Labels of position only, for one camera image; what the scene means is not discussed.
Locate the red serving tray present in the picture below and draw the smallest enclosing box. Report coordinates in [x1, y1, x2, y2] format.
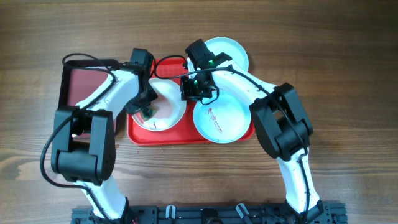
[127, 58, 256, 146]

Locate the light blue plate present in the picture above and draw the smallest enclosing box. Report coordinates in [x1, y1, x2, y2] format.
[192, 90, 254, 144]
[187, 37, 249, 72]

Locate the white plate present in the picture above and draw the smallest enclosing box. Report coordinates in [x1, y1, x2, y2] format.
[131, 78, 187, 131]

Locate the green yellow sponge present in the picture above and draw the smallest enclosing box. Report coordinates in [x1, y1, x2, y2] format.
[140, 106, 157, 121]

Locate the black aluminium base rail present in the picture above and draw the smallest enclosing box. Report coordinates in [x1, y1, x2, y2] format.
[70, 202, 348, 224]

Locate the right black cable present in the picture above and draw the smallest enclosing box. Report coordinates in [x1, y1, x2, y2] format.
[153, 54, 312, 218]

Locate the black tray with pink water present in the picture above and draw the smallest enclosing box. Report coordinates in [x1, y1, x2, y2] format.
[58, 68, 108, 108]

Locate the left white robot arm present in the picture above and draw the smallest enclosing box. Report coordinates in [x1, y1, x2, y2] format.
[40, 59, 155, 223]

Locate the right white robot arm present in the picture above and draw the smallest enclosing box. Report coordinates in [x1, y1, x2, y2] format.
[182, 53, 321, 223]

